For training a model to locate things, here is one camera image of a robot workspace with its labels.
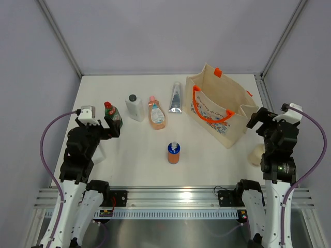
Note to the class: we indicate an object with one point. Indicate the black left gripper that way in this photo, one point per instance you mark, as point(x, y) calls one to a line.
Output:
point(114, 130)

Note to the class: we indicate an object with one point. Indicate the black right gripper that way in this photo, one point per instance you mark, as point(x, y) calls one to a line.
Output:
point(264, 115)

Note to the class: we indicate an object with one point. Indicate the green dish soap bottle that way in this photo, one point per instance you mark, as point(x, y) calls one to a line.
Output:
point(112, 112)

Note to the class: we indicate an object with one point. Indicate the white bottle black cap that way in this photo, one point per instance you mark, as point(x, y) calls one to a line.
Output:
point(135, 108)

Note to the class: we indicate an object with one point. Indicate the orange bottle blue cap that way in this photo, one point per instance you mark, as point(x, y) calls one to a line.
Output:
point(173, 152)

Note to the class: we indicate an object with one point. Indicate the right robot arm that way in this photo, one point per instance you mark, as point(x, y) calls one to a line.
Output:
point(270, 217)

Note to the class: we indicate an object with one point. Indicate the white box under arm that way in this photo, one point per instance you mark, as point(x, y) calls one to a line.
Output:
point(99, 155)

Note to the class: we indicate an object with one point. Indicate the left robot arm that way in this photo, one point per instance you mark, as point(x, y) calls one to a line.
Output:
point(78, 197)

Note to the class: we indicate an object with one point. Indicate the cream pump bottle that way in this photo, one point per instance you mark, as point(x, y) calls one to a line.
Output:
point(255, 156)

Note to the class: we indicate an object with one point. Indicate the pink shampoo bottle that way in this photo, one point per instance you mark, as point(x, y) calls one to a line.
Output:
point(156, 115)

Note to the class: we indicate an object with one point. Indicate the silver tube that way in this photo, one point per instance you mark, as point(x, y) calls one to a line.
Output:
point(176, 99)

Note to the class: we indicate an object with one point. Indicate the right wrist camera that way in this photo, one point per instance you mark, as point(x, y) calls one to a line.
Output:
point(289, 115)

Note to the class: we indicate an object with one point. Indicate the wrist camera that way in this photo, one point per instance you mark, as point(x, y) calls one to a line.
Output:
point(87, 116)
point(289, 115)

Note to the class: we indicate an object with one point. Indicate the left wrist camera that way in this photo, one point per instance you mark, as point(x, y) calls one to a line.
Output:
point(87, 116)

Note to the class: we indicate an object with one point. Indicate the canvas bag orange handles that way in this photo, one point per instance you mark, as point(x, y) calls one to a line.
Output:
point(219, 104)

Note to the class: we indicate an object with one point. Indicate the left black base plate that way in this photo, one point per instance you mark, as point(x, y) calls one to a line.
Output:
point(117, 197)

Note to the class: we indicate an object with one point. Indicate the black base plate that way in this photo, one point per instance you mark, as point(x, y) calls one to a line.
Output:
point(231, 199)
point(117, 197)

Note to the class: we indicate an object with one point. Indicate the aluminium rail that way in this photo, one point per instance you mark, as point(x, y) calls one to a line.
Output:
point(171, 198)

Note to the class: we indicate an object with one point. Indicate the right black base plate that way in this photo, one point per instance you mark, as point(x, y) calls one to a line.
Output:
point(231, 199)

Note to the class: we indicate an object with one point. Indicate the white slotted cable duct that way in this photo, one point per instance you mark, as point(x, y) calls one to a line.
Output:
point(167, 214)

